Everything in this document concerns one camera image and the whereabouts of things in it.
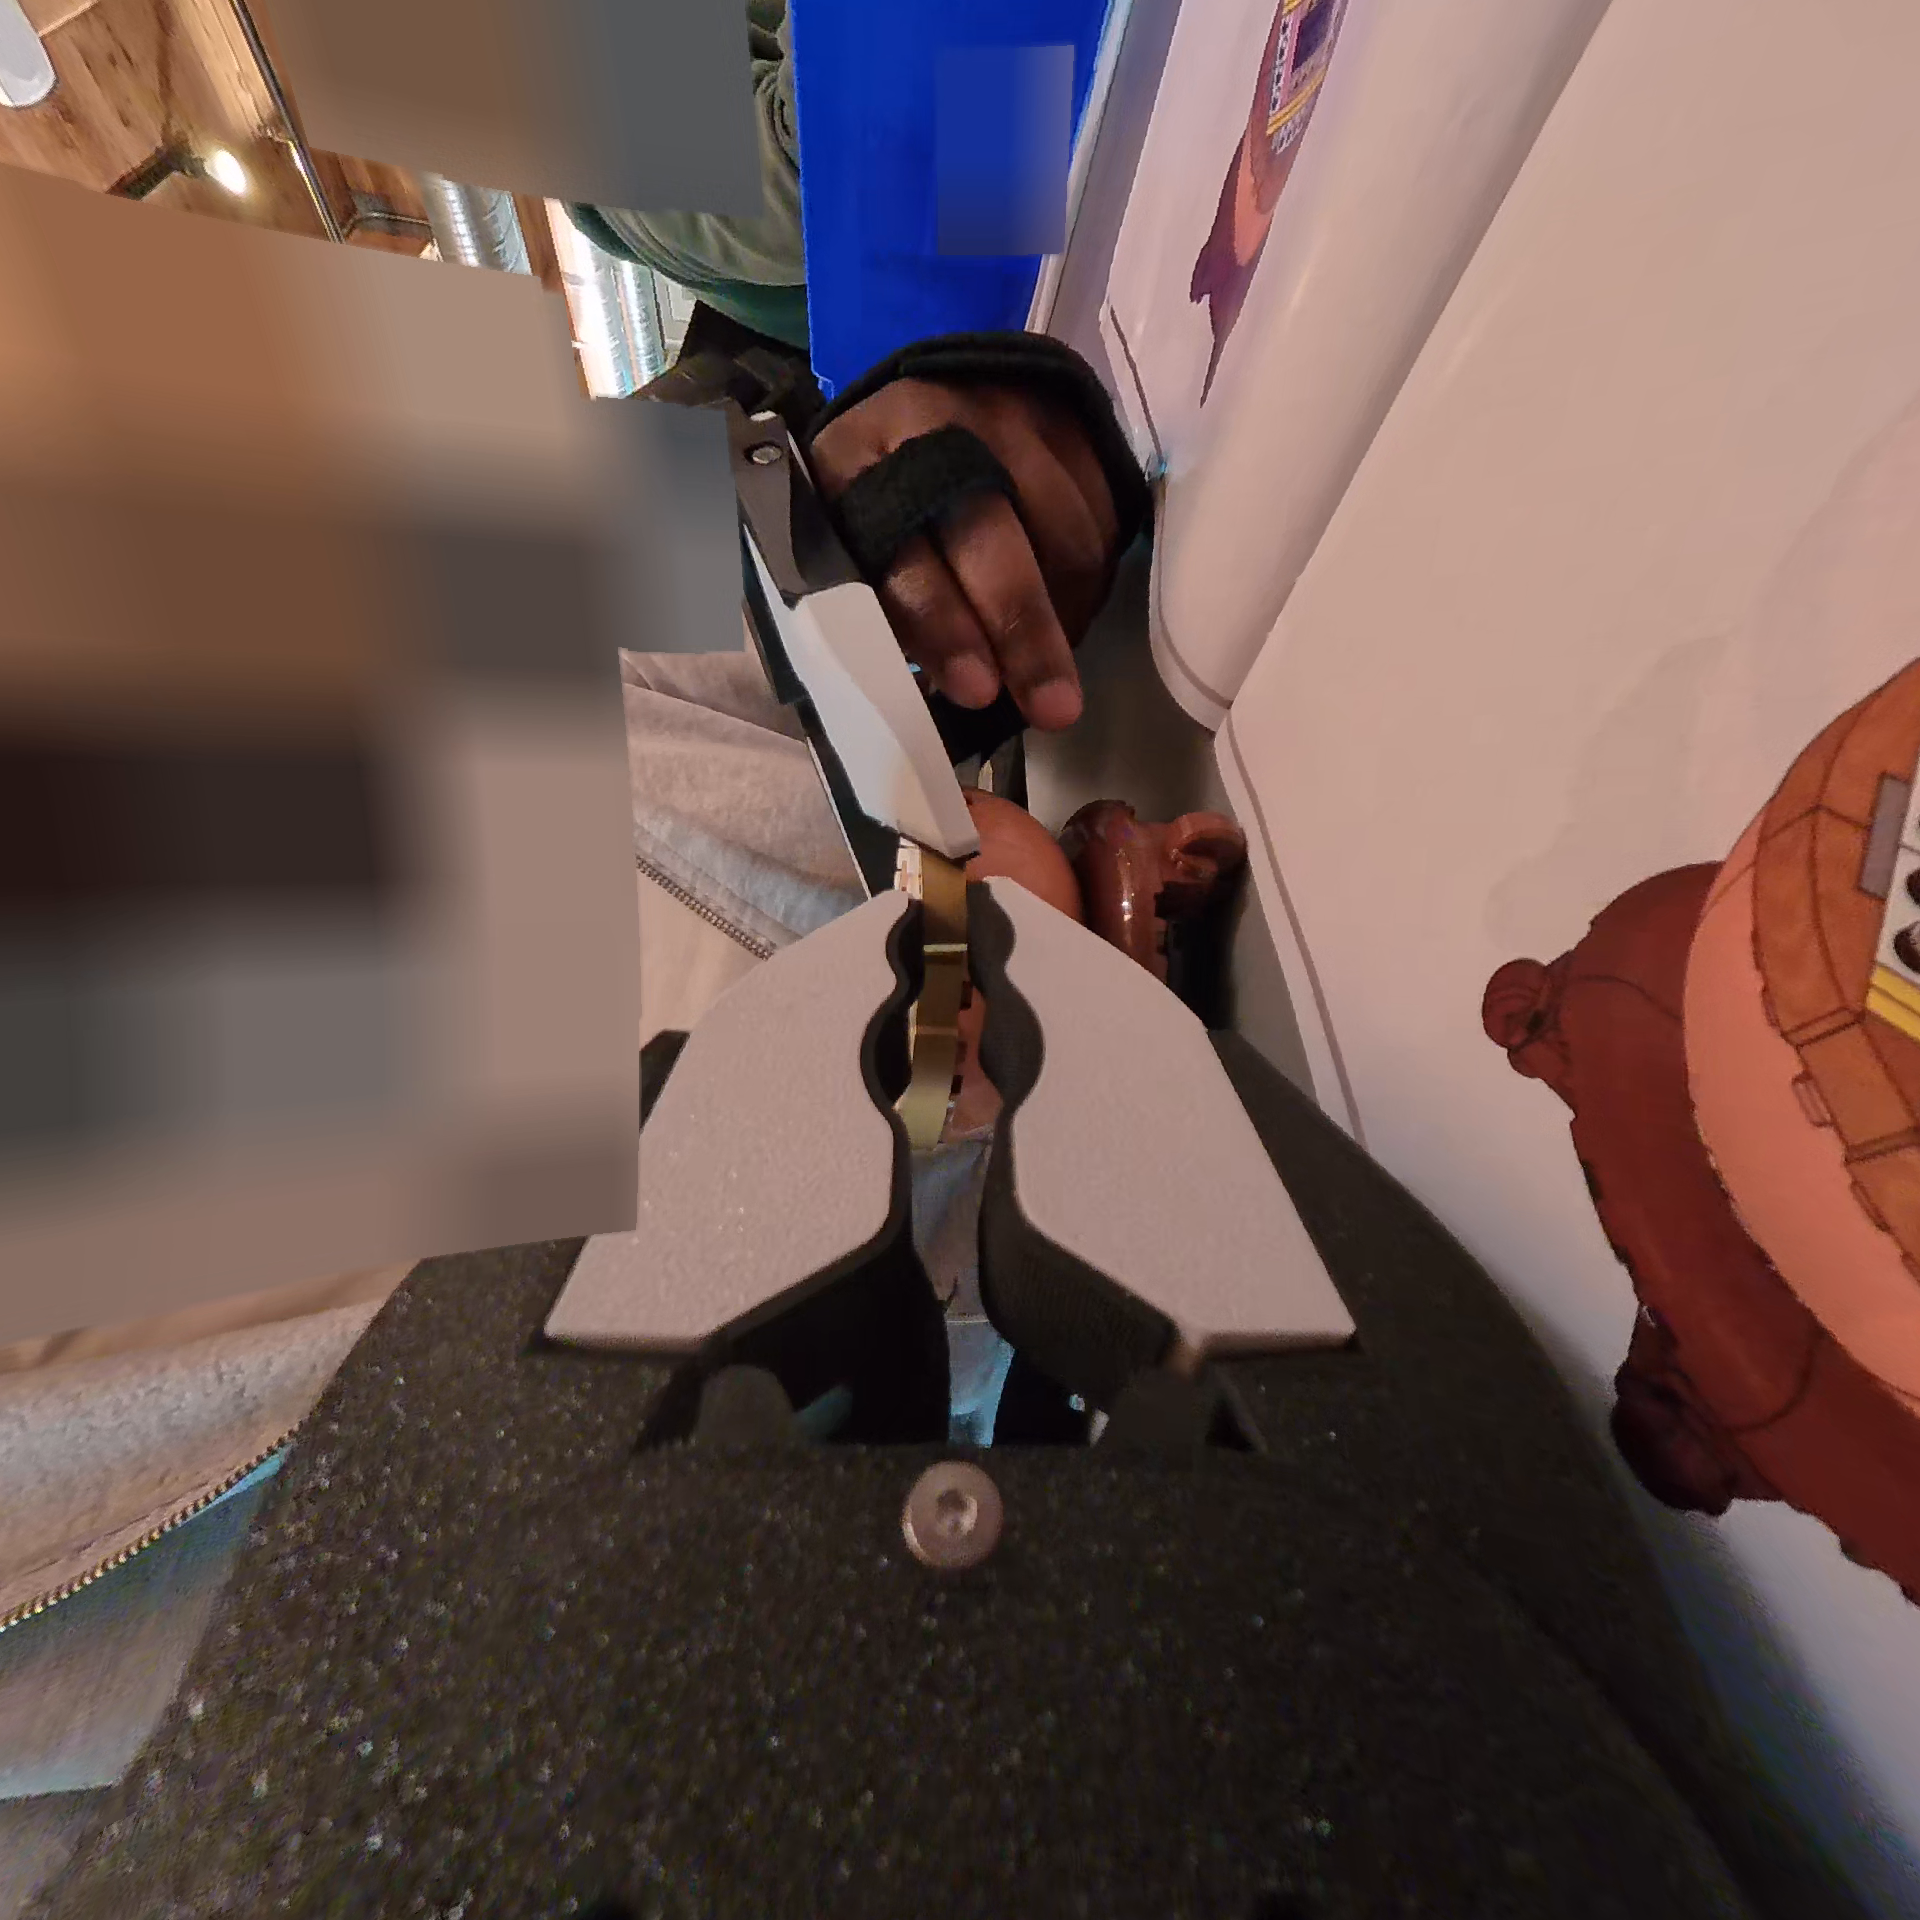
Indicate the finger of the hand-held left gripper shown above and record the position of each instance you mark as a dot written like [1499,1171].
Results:
[886,722]

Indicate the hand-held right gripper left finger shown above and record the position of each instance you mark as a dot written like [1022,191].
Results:
[751,1187]

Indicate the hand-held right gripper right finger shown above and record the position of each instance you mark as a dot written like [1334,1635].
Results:
[1170,1187]

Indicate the brick pot model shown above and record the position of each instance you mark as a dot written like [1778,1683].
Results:
[1112,871]

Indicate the metal ventilation duct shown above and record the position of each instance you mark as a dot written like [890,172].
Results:
[586,286]

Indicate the white instruction booklet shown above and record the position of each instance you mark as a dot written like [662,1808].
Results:
[1499,750]

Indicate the blue plastic bin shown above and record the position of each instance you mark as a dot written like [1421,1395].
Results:
[901,181]

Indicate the small tan slope brick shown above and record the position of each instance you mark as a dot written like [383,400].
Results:
[938,1007]

